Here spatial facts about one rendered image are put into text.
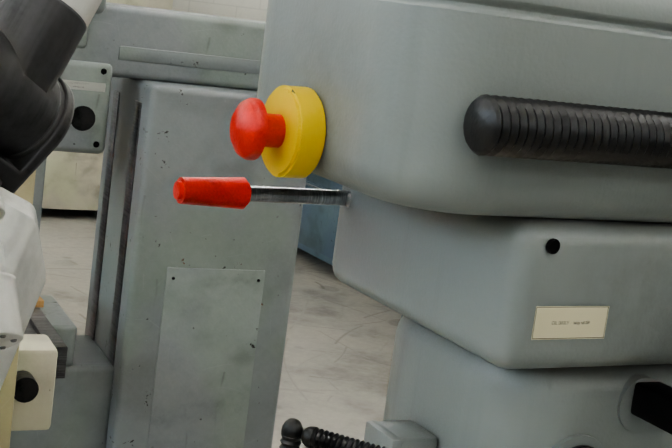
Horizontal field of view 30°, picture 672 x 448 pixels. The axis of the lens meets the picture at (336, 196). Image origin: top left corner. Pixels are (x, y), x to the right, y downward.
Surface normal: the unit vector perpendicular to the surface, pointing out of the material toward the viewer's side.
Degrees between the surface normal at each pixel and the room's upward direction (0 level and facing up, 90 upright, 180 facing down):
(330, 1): 90
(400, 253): 90
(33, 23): 73
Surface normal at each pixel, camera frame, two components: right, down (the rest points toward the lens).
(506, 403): -0.37, 0.09
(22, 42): 0.40, -0.10
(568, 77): 0.47, 0.20
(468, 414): -0.82, -0.02
